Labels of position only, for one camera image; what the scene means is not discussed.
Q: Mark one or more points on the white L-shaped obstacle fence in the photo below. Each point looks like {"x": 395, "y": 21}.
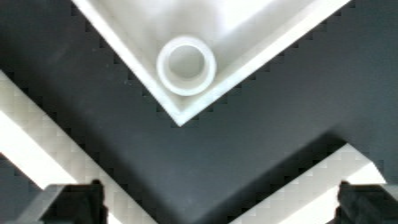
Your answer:
{"x": 54, "y": 162}

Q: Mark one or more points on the white square tabletop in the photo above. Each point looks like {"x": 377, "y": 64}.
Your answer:
{"x": 194, "y": 43}

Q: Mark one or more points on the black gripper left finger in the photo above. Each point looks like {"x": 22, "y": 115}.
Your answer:
{"x": 70, "y": 204}

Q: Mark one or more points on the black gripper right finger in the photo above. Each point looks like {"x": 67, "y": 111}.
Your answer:
{"x": 369, "y": 204}

